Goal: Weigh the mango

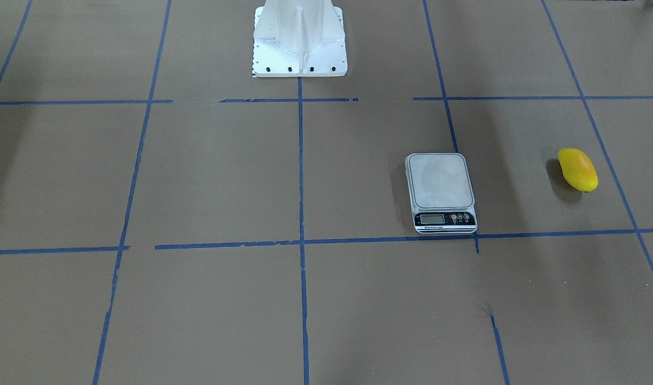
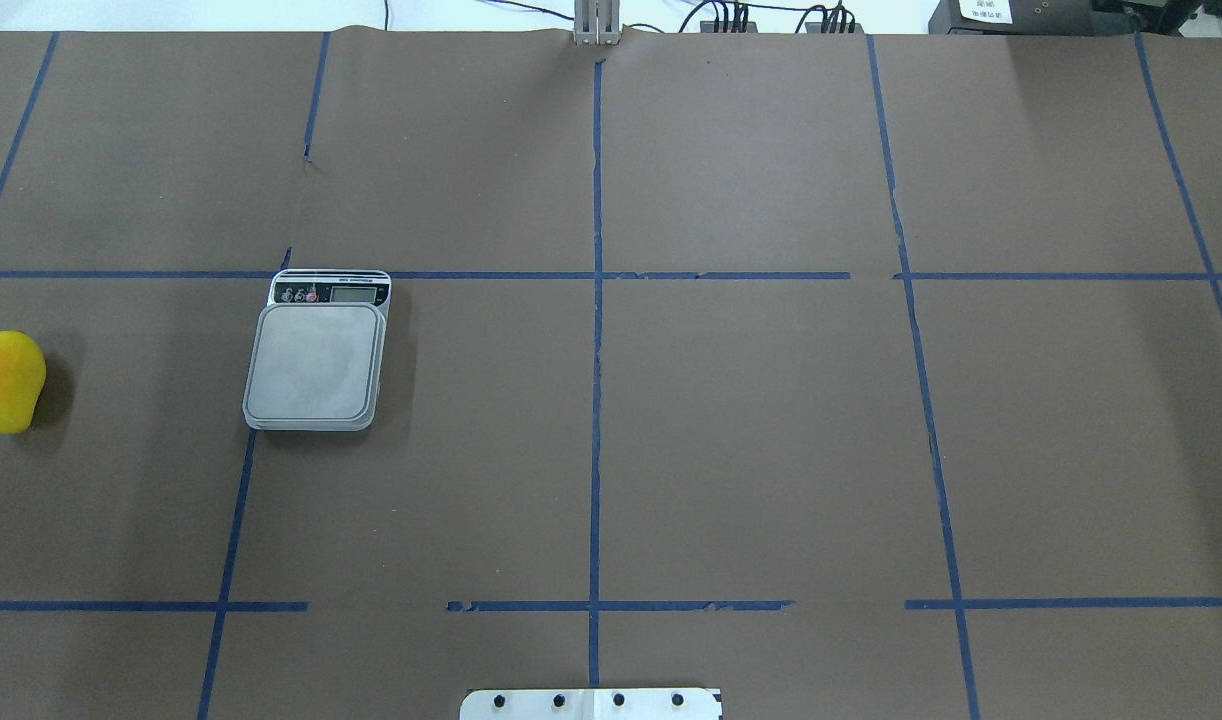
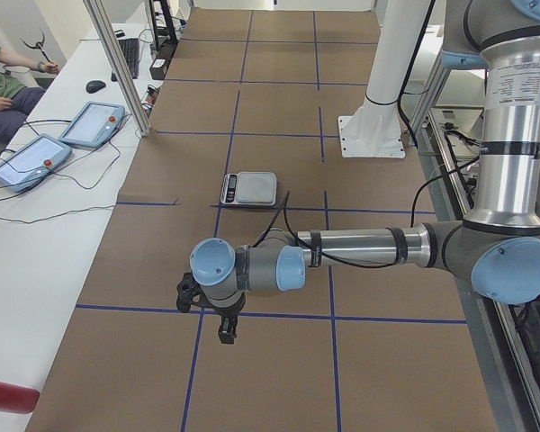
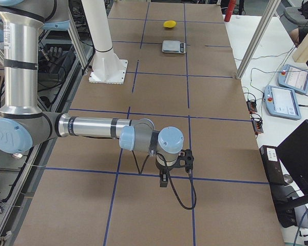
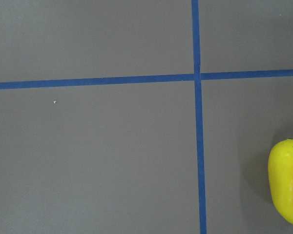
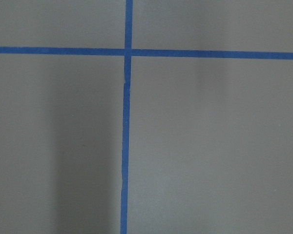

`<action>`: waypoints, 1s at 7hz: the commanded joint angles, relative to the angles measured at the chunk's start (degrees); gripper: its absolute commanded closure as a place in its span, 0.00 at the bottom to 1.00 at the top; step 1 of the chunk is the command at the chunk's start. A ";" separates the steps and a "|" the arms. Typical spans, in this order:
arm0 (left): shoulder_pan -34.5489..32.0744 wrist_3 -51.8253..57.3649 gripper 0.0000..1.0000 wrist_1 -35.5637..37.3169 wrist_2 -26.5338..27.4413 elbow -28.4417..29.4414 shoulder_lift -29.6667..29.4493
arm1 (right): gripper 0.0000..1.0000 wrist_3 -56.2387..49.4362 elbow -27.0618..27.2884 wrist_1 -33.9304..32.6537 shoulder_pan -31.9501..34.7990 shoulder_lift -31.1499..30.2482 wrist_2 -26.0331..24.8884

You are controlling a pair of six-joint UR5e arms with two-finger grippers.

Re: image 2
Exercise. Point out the yellow mango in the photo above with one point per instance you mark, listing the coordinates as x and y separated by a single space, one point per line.
23 372

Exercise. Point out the silver electronic kitchen scale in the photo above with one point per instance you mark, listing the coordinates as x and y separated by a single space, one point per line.
318 351

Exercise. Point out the black box with label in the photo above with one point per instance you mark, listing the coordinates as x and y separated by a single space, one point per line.
1053 18

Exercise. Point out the aluminium frame post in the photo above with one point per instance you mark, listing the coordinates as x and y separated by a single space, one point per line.
597 22

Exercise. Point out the black cable hub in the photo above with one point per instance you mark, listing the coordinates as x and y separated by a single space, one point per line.
837 19
728 19

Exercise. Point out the white camera post base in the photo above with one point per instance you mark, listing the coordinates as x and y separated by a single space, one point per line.
594 703

